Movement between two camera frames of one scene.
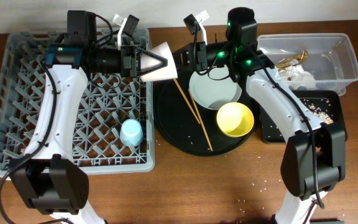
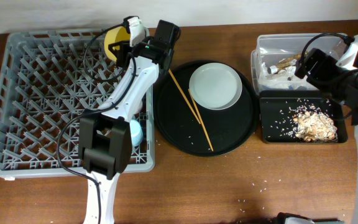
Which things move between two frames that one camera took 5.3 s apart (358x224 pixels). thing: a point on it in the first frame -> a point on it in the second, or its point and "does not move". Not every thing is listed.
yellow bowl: (235, 119) -> (115, 34)
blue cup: (131, 133) does not move
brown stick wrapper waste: (293, 60) does not move
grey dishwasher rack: (114, 127) does not move
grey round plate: (214, 89) does not move
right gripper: (198, 51) -> (330, 95)
